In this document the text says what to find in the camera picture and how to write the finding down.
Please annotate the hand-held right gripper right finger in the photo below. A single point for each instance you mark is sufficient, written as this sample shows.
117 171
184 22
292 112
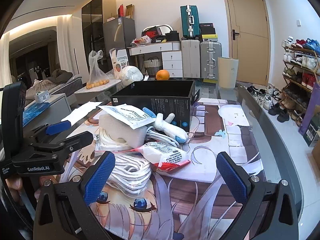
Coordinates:
231 177

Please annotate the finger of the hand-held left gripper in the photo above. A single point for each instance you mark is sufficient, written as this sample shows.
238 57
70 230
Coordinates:
58 127
72 142

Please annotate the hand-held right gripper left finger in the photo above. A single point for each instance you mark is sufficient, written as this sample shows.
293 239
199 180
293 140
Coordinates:
100 177

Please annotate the white printed pouch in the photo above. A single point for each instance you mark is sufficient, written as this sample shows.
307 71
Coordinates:
130 116

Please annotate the white red packet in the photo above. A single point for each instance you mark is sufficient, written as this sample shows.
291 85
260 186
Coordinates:
162 155

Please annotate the white blue plush toy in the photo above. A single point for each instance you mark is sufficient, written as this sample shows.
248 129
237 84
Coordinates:
170 130

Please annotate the black cardboard box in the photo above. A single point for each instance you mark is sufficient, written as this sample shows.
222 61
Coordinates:
175 105

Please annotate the person's left hand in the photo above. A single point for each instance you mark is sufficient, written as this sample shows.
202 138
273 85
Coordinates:
13 183

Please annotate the grey cabinet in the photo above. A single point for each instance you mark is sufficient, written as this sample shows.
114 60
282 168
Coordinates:
57 107

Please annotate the blue packet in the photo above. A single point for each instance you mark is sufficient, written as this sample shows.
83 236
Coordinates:
35 113

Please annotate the white paper sheet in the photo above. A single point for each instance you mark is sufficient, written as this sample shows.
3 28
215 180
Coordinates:
80 111

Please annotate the printed cartoon mat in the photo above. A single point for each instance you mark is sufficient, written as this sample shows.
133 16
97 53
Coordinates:
200 180

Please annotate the small white box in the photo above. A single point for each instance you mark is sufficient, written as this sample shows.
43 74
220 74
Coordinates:
42 96

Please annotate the bed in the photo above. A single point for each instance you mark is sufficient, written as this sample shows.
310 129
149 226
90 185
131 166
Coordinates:
57 80

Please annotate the white topped side table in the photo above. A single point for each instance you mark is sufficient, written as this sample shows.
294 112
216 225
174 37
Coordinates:
100 90

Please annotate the plastic bag of small oranges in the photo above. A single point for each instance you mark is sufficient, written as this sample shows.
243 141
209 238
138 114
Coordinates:
96 76

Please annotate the white curtain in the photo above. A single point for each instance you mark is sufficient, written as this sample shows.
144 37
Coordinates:
68 45

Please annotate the pile of shoes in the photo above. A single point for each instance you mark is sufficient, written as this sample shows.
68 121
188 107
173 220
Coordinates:
270 102

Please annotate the bag of white cloth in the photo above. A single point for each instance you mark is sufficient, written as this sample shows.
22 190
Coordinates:
131 74

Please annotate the white printed carton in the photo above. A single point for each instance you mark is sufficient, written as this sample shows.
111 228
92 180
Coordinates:
121 61

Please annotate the dark glass cabinet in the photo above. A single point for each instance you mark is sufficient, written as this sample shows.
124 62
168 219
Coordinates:
95 30

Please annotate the white cylindrical bin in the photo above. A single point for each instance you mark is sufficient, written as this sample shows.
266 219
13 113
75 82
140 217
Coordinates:
227 72

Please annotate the grey fridge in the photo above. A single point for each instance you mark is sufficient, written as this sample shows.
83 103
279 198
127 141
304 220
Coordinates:
117 35

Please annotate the wicker basket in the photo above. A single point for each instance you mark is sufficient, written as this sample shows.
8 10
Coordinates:
152 63

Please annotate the orange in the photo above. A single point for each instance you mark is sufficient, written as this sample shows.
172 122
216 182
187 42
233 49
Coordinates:
162 75

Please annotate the wooden shoe rack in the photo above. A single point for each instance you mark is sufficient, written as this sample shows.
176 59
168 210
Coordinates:
298 80

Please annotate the silver suitcase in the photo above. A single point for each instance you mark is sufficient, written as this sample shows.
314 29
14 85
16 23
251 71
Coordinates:
210 60

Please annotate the plate with plastic bag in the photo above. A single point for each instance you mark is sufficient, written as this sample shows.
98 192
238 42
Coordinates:
141 40

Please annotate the white dresser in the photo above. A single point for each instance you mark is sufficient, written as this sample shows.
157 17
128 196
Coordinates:
162 55

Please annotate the beige suitcase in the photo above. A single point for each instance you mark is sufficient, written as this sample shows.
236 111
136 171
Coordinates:
190 58

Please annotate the red black shoebox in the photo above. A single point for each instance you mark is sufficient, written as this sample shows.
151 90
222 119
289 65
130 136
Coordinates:
151 33

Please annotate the brown cardboard box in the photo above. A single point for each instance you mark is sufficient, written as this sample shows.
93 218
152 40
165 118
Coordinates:
130 11

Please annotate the yellow black box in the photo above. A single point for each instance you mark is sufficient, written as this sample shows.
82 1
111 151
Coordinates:
208 38

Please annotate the beige door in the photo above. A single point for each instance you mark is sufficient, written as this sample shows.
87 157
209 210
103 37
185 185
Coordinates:
246 35

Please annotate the black bag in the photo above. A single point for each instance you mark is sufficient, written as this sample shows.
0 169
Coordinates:
172 36

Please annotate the white framed mirror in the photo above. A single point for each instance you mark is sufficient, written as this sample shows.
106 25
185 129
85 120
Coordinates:
166 26

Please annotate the black red box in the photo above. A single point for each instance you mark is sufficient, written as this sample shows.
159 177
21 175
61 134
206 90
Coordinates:
207 28

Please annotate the teal suitcase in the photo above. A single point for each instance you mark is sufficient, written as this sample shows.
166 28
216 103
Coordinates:
190 21

